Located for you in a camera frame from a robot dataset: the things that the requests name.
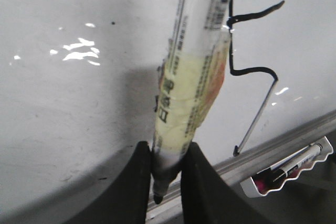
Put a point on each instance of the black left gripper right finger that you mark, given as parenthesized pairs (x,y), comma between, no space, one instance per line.
(206,198)

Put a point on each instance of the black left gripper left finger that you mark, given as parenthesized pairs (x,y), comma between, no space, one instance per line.
(126,199)

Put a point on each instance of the white taped whiteboard marker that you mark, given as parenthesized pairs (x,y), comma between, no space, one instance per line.
(191,78)

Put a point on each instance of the white marker tray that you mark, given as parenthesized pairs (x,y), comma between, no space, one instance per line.
(250,189)

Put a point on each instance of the pink object in tray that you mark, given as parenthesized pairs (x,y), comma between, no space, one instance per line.
(261,186)

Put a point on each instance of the black marker in tray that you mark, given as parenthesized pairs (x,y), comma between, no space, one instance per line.
(275,177)

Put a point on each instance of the white marker in tray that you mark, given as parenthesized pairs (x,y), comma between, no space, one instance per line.
(306,155)

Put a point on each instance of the white whiteboard with aluminium frame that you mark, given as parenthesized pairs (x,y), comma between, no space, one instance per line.
(79,77)

